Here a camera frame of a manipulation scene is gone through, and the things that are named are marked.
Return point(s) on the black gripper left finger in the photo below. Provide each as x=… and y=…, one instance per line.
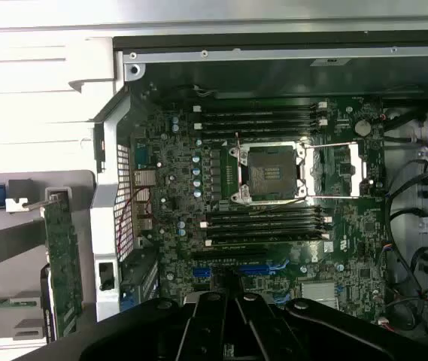
x=153, y=331

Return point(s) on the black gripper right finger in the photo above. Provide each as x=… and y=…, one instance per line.
x=330, y=334

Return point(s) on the silver chipset heat sink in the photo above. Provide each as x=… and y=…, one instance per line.
x=317, y=294

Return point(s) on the blue expansion slot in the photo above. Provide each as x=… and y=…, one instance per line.
x=258, y=271

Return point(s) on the green motherboard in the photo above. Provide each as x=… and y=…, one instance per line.
x=349, y=233

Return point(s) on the black expansion slot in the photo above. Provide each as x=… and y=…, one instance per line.
x=228, y=253

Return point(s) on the black RAM slot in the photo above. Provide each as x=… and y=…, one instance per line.
x=258, y=108
x=266, y=239
x=266, y=223
x=258, y=132
x=258, y=124
x=266, y=215
x=258, y=116
x=266, y=231

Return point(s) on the black open PC case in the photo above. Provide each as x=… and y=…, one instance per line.
x=102, y=210

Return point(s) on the silver socket cover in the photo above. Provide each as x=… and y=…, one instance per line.
x=313, y=176

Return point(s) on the grey parts rack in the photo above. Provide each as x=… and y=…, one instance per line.
x=10, y=240

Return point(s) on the CPU socket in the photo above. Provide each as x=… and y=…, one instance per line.
x=270, y=173

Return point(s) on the thin locking lever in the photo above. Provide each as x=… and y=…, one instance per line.
x=239, y=158

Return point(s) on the silver coin battery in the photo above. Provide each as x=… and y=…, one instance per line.
x=363, y=128

